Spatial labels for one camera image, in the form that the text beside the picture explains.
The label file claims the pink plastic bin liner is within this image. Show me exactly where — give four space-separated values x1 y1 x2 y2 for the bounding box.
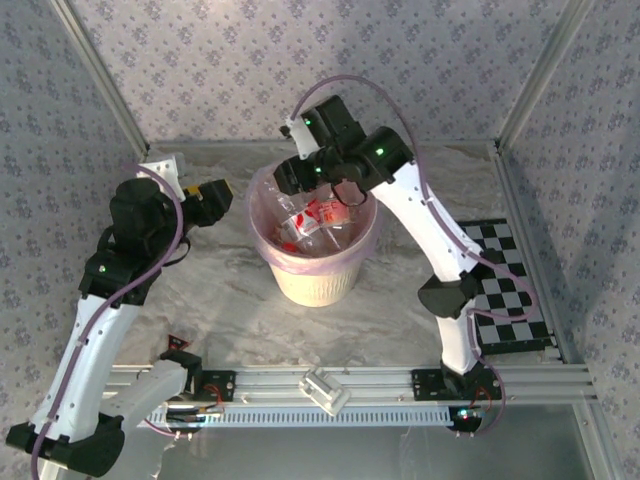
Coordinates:
247 160 380 276

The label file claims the white plastic bin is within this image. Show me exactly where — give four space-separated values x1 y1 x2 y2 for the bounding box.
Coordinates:
247 160 380 309

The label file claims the black white checkerboard board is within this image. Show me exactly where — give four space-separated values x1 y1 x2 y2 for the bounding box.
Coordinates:
457 218 559 357

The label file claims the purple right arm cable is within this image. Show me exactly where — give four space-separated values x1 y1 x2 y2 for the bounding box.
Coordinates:
290 74 540 437

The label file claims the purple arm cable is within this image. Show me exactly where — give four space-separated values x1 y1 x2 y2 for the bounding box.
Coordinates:
290 74 540 437
29 162 184 480

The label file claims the aluminium frame post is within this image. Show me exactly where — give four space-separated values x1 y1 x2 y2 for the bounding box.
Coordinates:
49 0 151 155
493 0 599 154

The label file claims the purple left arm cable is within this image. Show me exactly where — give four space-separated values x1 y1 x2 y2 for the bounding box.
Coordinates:
29 162 184 480

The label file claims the white plastic bracket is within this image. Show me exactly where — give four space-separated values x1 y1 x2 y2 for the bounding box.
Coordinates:
298 366 351 416

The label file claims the white slotted cable duct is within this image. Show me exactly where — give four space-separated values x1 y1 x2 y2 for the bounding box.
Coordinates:
149 403 459 429

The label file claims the long aluminium base rail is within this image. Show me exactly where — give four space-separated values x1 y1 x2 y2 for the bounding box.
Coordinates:
107 364 599 407

